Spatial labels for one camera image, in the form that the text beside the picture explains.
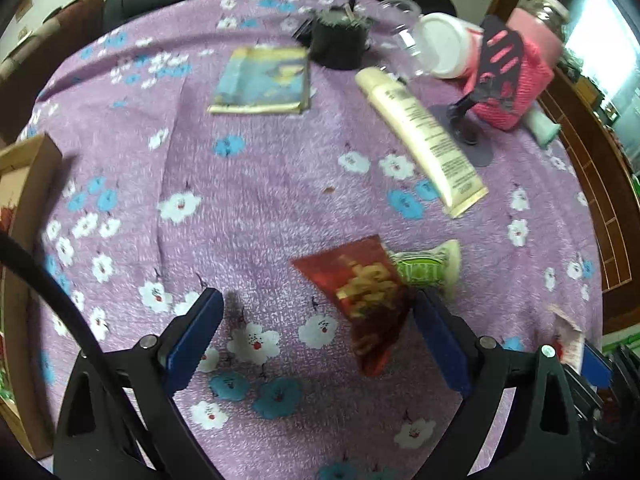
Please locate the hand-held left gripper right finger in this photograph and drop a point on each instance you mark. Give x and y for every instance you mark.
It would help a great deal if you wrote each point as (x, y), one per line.
(442, 345)

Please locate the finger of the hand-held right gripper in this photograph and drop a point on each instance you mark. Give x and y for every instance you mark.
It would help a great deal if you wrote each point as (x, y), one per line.
(597, 367)

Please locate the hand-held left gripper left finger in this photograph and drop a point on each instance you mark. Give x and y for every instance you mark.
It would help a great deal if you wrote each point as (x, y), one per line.
(197, 335)

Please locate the white red snack packet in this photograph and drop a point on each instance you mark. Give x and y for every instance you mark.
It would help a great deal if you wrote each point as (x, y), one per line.
(570, 340)

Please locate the shallow cardboard box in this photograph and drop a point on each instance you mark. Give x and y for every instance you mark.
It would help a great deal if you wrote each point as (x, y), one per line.
(35, 170)

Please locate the small green snack packet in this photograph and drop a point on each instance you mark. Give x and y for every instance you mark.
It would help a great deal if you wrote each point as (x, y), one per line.
(420, 267)

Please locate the purple floral tablecloth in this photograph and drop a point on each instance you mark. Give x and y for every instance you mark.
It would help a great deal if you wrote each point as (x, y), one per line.
(250, 185)

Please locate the brown wooden furniture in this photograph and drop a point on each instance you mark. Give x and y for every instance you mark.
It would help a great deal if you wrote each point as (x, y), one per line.
(590, 170)

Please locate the cream tube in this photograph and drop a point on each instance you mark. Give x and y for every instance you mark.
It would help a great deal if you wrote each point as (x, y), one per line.
(425, 135)

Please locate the small white bottle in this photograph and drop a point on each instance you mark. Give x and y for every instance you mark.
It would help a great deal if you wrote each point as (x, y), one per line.
(542, 130)

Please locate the yellow blue booklet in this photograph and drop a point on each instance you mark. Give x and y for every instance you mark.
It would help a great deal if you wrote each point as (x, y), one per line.
(260, 80)

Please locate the black slotted spatula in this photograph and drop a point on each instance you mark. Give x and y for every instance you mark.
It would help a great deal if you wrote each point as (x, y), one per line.
(500, 55)

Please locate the jar with pink knitted cover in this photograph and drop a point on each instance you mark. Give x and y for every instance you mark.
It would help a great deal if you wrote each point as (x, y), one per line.
(535, 60)

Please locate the white plastic jar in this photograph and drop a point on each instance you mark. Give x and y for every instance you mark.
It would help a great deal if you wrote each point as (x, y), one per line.
(442, 42)

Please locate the clear glass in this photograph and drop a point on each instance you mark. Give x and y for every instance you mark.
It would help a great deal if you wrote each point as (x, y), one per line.
(400, 35)

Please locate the black round container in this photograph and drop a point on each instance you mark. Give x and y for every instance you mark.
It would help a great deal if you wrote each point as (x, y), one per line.
(337, 40)

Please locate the brown armchair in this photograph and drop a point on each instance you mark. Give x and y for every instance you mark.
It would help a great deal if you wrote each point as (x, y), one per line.
(75, 10)

